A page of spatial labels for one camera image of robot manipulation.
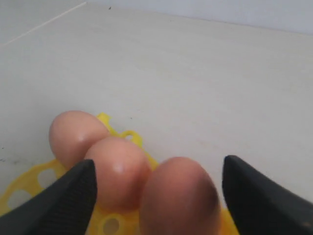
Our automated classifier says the yellow plastic egg tray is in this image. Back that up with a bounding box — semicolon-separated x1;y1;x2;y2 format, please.
0;112;240;235

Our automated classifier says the brown egg placed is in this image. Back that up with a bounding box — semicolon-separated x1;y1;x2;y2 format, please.
139;157;221;235
85;136;152;212
49;111;110;169

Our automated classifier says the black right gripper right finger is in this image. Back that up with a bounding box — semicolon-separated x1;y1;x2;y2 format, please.
222;155;313;235

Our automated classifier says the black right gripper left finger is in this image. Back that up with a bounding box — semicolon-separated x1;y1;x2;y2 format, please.
0;160;97;235

